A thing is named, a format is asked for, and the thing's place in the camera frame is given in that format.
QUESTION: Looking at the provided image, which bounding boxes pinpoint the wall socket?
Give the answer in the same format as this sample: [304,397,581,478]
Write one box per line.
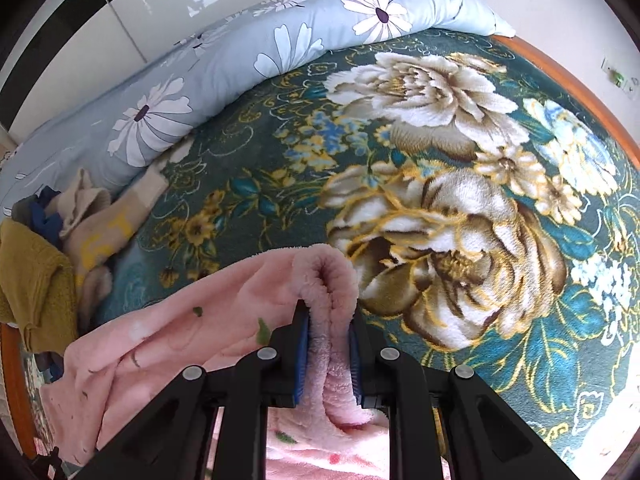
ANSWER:
[601,57,640,101]

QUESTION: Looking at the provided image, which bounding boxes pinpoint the teal floral blanket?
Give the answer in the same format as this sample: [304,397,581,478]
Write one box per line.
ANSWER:
[20,30,640,471]

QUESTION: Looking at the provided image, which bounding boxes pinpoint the mustard yellow garment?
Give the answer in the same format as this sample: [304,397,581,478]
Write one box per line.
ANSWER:
[0,220,78,356]

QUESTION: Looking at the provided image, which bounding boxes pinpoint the light blue daisy quilt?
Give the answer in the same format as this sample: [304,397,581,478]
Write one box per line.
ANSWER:
[0,0,516,217]

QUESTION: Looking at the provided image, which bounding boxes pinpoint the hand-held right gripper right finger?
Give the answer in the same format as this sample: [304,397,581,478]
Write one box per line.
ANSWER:
[348,316,583,480]

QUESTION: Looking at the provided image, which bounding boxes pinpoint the pink fleece garment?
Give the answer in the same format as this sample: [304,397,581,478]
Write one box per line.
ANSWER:
[39,243,391,480]

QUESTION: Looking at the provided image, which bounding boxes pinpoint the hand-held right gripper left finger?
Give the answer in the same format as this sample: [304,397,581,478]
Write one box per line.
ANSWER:
[75,300,312,480]

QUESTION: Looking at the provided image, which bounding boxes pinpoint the white wardrobe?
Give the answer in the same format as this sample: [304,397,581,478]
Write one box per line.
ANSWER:
[0,0,346,133]

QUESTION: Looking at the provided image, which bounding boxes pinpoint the dark blue garment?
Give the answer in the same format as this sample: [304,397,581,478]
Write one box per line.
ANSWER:
[12,186,66,251]

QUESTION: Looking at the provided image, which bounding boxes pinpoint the beige garment with yellow print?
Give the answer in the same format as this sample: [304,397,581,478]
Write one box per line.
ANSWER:
[59,136,196,331]

